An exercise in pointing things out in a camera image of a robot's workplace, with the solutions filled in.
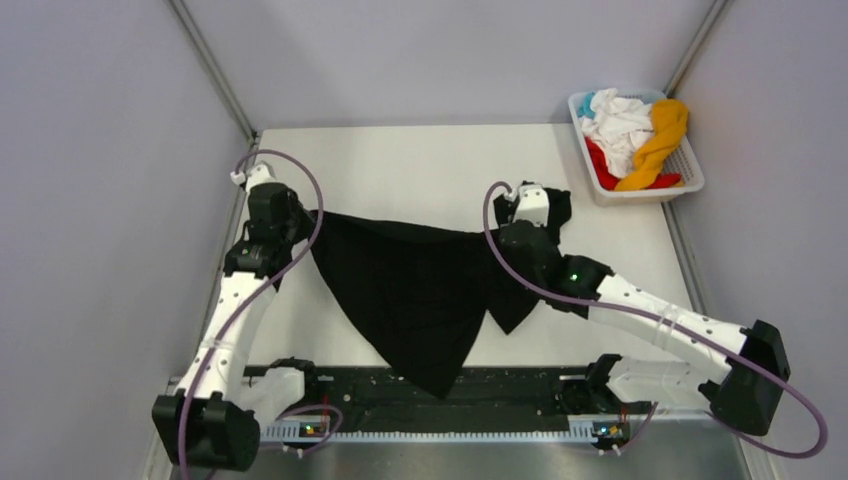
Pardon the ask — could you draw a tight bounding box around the left corner aluminium profile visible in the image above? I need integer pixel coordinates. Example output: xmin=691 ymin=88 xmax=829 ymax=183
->
xmin=165 ymin=0 xmax=257 ymax=145

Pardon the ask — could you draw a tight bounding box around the white slotted cable duct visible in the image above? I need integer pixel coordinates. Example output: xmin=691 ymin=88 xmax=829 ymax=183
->
xmin=260 ymin=421 xmax=597 ymax=444

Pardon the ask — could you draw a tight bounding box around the red t shirt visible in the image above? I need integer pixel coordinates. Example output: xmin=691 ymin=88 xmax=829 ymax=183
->
xmin=584 ymin=137 xmax=684 ymax=191

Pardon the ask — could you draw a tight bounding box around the corner aluminium profile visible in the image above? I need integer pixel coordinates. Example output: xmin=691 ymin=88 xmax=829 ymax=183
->
xmin=165 ymin=0 xmax=257 ymax=145
xmin=663 ymin=0 xmax=733 ymax=98

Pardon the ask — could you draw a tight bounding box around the teal t shirt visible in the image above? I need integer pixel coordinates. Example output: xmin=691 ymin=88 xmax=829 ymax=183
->
xmin=577 ymin=91 xmax=596 ymax=120

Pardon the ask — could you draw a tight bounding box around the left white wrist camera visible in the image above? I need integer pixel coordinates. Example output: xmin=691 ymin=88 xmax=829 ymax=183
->
xmin=230 ymin=162 xmax=277 ymax=194

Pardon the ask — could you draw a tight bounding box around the black t shirt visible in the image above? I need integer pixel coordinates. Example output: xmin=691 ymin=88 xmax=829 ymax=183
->
xmin=305 ymin=187 xmax=574 ymax=400

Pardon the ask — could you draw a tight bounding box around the white t shirt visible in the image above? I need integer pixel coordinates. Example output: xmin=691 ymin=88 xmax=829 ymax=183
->
xmin=578 ymin=88 xmax=654 ymax=179

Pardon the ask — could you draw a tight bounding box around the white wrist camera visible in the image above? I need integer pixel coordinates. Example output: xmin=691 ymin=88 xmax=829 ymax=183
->
xmin=230 ymin=162 xmax=277 ymax=194
xmin=502 ymin=183 xmax=550 ymax=227

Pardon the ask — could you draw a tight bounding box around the white plastic laundry basket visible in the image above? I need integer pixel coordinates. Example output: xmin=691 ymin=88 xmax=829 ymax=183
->
xmin=568 ymin=88 xmax=705 ymax=206

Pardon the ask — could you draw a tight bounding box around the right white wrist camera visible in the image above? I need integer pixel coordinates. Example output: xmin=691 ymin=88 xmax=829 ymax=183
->
xmin=502 ymin=183 xmax=550 ymax=227

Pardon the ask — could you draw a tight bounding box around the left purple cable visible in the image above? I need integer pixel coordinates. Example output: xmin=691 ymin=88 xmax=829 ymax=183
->
xmin=177 ymin=148 xmax=346 ymax=480

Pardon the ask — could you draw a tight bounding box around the right corner aluminium profile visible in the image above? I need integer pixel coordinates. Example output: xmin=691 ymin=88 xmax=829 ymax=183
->
xmin=663 ymin=0 xmax=733 ymax=98

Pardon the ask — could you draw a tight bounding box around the yellow t shirt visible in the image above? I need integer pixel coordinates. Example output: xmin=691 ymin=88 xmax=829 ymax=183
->
xmin=614 ymin=99 xmax=689 ymax=192

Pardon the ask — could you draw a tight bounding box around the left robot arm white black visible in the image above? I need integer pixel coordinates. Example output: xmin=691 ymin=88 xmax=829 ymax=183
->
xmin=152 ymin=182 xmax=321 ymax=479

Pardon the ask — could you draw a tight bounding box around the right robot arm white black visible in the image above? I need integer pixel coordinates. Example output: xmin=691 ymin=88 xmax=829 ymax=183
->
xmin=483 ymin=182 xmax=791 ymax=437

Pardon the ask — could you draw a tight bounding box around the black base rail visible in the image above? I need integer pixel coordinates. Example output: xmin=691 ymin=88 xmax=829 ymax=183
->
xmin=245 ymin=365 xmax=654 ymax=436

